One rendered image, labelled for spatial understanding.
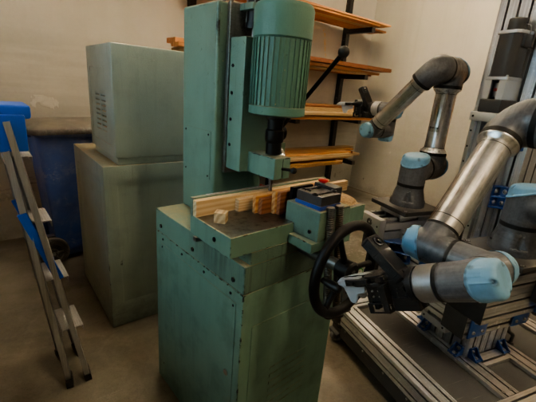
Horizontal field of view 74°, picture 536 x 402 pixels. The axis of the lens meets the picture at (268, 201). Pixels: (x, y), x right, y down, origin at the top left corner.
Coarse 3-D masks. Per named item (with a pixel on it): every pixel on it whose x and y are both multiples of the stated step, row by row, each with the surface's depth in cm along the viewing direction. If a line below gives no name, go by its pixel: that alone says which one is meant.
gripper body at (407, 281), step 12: (372, 276) 76; (384, 276) 75; (408, 276) 70; (372, 288) 78; (384, 288) 75; (396, 288) 74; (408, 288) 70; (372, 300) 78; (384, 300) 75; (396, 300) 74; (408, 300) 72; (372, 312) 77; (384, 312) 75
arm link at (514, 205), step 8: (512, 184) 117; (520, 184) 115; (528, 184) 115; (512, 192) 115; (520, 192) 112; (528, 192) 110; (512, 200) 114; (520, 200) 112; (528, 200) 111; (504, 208) 118; (512, 208) 114; (520, 208) 112; (528, 208) 111; (504, 216) 117; (512, 216) 115; (520, 216) 113; (528, 216) 111; (512, 224) 115; (520, 224) 113; (528, 224) 112
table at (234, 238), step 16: (352, 208) 125; (192, 224) 106; (208, 224) 100; (224, 224) 100; (240, 224) 101; (256, 224) 102; (272, 224) 103; (288, 224) 105; (208, 240) 100; (224, 240) 94; (240, 240) 94; (256, 240) 98; (272, 240) 102; (288, 240) 106; (304, 240) 102
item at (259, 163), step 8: (248, 152) 119; (256, 152) 117; (264, 152) 118; (248, 160) 120; (256, 160) 117; (264, 160) 114; (272, 160) 111; (280, 160) 111; (288, 160) 114; (248, 168) 121; (256, 168) 117; (264, 168) 114; (272, 168) 111; (280, 168) 112; (264, 176) 115; (272, 176) 112; (280, 176) 113; (288, 176) 116
